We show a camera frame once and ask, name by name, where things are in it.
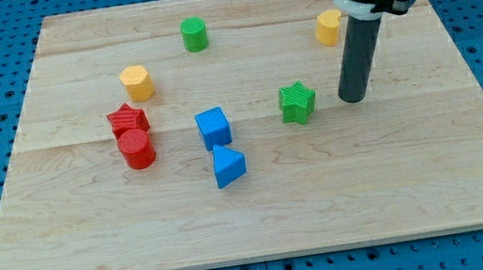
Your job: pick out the blue cube block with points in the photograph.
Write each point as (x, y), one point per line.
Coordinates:
(214, 128)

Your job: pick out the yellow hexagon block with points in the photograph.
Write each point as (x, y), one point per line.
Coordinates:
(137, 82)

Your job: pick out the green star block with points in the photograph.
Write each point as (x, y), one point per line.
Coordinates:
(296, 102)

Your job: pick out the yellow heart block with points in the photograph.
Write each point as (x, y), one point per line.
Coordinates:
(328, 27)

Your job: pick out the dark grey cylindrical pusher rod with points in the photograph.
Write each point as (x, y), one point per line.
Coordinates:
(359, 48)

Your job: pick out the green cylinder block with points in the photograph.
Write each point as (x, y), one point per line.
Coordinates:
(194, 34)

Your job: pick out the red star block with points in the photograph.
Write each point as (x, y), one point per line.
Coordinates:
(126, 118)

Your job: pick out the red cylinder block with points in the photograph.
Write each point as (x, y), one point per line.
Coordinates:
(136, 148)

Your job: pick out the wooden board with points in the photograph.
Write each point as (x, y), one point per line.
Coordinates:
(405, 163)

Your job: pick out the blue triangle block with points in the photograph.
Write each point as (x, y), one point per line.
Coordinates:
(228, 165)

